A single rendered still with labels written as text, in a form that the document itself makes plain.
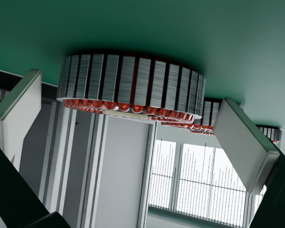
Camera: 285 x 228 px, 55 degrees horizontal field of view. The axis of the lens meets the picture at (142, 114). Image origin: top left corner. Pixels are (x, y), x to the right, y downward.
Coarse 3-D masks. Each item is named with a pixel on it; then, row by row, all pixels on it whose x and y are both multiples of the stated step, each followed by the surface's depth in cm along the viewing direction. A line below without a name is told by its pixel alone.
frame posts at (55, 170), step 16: (0, 96) 35; (64, 112) 43; (48, 128) 44; (64, 128) 43; (48, 144) 44; (64, 144) 44; (16, 160) 36; (48, 160) 43; (64, 160) 44; (48, 176) 44; (64, 176) 44; (48, 192) 43; (64, 192) 45; (48, 208) 42
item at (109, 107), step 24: (72, 72) 18; (96, 72) 17; (120, 72) 17; (144, 72) 16; (168, 72) 17; (192, 72) 18; (72, 96) 17; (96, 96) 16; (120, 96) 16; (144, 96) 16; (168, 96) 17; (192, 96) 18; (168, 120) 24; (192, 120) 20
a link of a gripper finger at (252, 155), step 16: (224, 112) 20; (240, 112) 18; (224, 128) 19; (240, 128) 17; (256, 128) 16; (224, 144) 19; (240, 144) 17; (256, 144) 15; (272, 144) 15; (240, 160) 17; (256, 160) 15; (272, 160) 14; (240, 176) 16; (256, 176) 15; (256, 192) 15
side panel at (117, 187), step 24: (96, 120) 49; (120, 120) 59; (144, 120) 66; (96, 144) 49; (120, 144) 59; (144, 144) 71; (96, 168) 50; (120, 168) 60; (144, 168) 71; (96, 192) 50; (120, 192) 61; (144, 192) 71; (96, 216) 53; (120, 216) 62; (144, 216) 72
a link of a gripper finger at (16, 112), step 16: (32, 80) 17; (16, 96) 14; (32, 96) 17; (0, 112) 13; (16, 112) 14; (32, 112) 17; (0, 128) 12; (16, 128) 14; (0, 144) 13; (16, 144) 15
